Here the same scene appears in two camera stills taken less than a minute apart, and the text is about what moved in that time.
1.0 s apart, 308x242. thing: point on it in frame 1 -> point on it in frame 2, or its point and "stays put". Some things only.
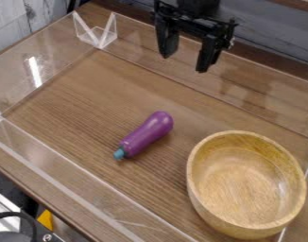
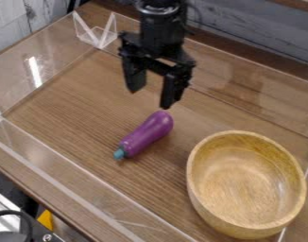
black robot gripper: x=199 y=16 -> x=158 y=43
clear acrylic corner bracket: x=97 y=36 stays put
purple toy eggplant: x=157 y=129 stays put
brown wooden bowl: x=247 y=183 stays put
